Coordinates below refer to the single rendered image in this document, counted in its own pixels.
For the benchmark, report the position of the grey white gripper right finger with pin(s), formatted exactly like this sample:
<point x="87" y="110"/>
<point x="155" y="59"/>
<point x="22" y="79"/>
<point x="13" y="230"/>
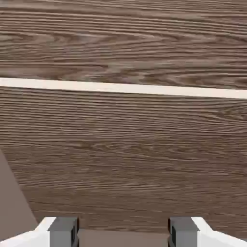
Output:
<point x="185" y="233"/>

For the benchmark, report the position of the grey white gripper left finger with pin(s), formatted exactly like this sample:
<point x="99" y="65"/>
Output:
<point x="59" y="233"/>

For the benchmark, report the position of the brown wood cabinet door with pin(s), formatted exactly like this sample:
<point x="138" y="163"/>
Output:
<point x="123" y="42"/>
<point x="123" y="158"/>

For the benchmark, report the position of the brown wood cabinet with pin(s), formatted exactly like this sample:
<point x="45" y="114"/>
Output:
<point x="123" y="89"/>

